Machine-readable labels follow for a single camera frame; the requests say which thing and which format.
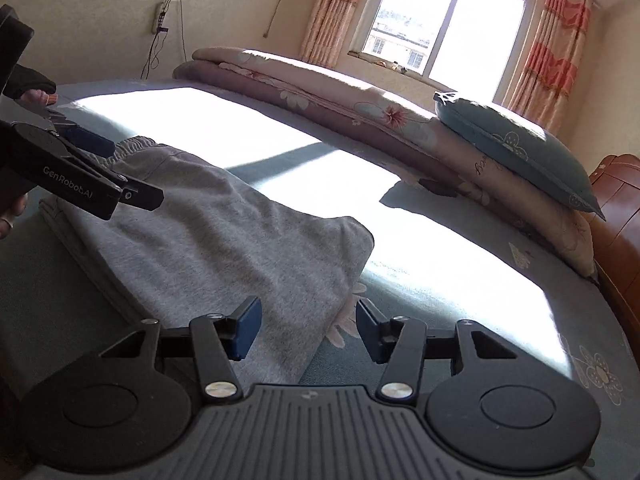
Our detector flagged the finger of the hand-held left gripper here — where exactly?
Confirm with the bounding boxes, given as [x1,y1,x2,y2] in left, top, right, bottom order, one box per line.
[75,152,166,213]
[46,114,118,159]

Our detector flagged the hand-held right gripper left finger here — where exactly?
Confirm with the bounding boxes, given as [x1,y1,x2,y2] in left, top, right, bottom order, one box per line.
[102,296,264,403]

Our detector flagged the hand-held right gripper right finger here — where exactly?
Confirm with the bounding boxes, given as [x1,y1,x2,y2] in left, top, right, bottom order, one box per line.
[355,299,518,403]

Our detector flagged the grey drawstring sweatpants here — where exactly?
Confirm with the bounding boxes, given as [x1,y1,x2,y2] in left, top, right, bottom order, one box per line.
[39,135,376,386]

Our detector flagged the another person's forearm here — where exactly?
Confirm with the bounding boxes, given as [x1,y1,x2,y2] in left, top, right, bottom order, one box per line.
[9,66,57,101]

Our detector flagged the person's left hand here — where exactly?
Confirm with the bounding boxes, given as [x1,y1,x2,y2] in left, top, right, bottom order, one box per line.
[0,195,28,241]

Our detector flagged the pink floral folded quilt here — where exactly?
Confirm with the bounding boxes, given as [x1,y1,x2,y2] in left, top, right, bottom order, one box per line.
[172,46,598,278]

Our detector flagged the blue floral pillow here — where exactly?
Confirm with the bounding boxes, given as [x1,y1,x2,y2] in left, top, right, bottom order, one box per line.
[432,91,607,222]

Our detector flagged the pink striped curtain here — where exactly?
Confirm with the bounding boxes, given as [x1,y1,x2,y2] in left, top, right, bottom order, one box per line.
[300,0,373,68]
[507,0,596,136]

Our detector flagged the wooden headboard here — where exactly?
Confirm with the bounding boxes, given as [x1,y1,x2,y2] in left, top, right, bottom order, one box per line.
[587,154,640,341]

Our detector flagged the window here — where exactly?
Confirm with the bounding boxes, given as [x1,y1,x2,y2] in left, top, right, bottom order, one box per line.
[347,0,538,103]

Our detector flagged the black wall cable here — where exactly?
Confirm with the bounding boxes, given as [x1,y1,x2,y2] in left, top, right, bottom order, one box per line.
[167,0,187,61]
[141,30,166,81]

